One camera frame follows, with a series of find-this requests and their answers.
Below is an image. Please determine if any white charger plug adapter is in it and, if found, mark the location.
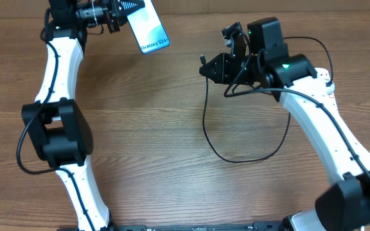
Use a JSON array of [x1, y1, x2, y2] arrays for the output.
[[324, 79, 335, 95]]

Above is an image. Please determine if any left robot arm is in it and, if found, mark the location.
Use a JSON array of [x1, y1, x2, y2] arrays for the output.
[[16, 1, 145, 230]]

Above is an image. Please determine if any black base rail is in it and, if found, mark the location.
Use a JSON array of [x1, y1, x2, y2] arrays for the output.
[[101, 221, 293, 231]]

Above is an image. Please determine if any white power strip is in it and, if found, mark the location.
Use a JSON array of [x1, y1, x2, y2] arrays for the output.
[[315, 67, 339, 113]]

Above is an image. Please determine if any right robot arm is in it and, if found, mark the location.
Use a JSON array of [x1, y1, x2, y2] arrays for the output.
[[199, 17, 370, 230]]

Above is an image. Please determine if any blue Galaxy smartphone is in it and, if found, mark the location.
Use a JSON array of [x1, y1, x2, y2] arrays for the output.
[[128, 0, 170, 54]]

